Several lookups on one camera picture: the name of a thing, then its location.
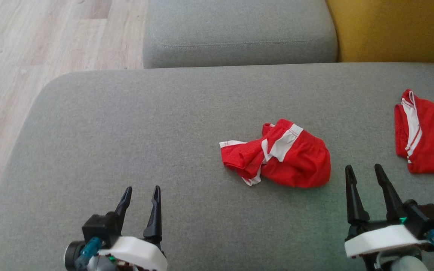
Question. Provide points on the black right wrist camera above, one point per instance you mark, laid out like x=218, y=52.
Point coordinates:
x=426, y=220

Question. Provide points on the large grey sofa ottoman cushion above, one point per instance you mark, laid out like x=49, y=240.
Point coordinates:
x=145, y=131

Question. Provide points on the grey back cushion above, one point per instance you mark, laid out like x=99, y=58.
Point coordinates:
x=239, y=34

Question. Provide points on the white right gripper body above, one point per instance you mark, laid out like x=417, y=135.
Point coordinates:
x=379, y=239

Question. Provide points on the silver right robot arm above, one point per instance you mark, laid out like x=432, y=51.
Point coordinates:
x=405, y=263

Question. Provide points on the red mesh shorts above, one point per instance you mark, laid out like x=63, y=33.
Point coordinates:
x=300, y=162

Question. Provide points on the yellow sofa backrest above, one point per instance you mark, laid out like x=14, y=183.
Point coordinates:
x=398, y=30

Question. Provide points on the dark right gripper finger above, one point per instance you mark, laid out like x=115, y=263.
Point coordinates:
x=354, y=203
x=392, y=199

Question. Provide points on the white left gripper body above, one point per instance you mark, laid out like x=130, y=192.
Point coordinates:
x=134, y=250

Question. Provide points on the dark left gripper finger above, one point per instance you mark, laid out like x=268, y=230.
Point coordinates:
x=124, y=205
x=155, y=222

